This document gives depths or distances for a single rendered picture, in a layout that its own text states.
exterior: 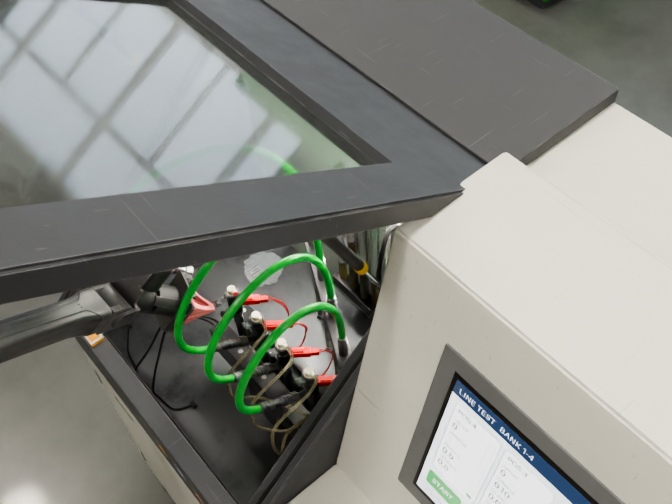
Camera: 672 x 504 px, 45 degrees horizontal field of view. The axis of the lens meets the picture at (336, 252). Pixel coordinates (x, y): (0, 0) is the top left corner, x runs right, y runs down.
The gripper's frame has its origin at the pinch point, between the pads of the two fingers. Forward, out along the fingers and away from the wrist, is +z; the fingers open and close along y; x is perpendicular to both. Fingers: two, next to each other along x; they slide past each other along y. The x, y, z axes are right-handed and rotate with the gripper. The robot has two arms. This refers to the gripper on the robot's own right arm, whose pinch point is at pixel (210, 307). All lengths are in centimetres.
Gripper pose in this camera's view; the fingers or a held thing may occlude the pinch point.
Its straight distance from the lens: 158.6
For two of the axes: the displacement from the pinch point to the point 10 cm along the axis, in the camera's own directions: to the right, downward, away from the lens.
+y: 6.0, -6.9, -4.0
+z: 6.7, 1.7, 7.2
